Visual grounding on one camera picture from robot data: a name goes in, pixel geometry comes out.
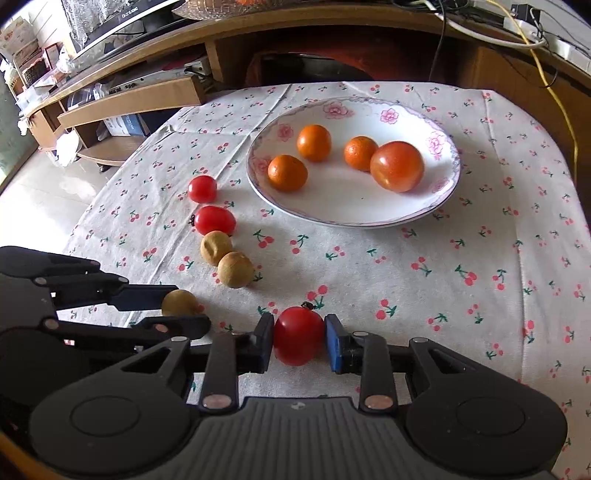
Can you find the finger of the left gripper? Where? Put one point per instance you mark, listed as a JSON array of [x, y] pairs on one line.
[[148, 331], [48, 281]]

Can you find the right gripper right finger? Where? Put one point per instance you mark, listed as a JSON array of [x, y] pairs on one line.
[[364, 354]]

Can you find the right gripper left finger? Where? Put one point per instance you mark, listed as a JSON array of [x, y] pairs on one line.
[[228, 356]]

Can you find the tan longan fruit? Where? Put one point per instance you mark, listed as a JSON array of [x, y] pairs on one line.
[[180, 302], [235, 270], [214, 246]]

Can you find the red cherry tomato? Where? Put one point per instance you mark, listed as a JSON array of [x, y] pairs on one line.
[[202, 189], [211, 218], [298, 335]]

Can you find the small mandarin orange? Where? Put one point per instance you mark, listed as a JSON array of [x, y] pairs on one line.
[[359, 151], [286, 173]]

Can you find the large red tomato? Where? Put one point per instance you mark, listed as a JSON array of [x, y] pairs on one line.
[[397, 166]]

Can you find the oval orange kumquat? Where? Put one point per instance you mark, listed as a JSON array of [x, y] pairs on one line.
[[314, 143]]

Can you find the white floral porcelain bowl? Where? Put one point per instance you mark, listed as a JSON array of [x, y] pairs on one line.
[[335, 193]]

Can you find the cherry print tablecloth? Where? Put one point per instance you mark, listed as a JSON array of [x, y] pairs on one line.
[[500, 273]]

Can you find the wooden TV cabinet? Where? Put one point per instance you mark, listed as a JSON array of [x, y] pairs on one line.
[[386, 42]]

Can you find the white lace cloth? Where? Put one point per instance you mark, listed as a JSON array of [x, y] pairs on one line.
[[85, 16]]

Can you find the television screen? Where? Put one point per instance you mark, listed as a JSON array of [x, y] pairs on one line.
[[137, 19]]

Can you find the glass fruit dish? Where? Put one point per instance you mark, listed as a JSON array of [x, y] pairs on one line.
[[221, 9]]

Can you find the white power strip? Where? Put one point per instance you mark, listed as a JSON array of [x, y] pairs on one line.
[[572, 46]]

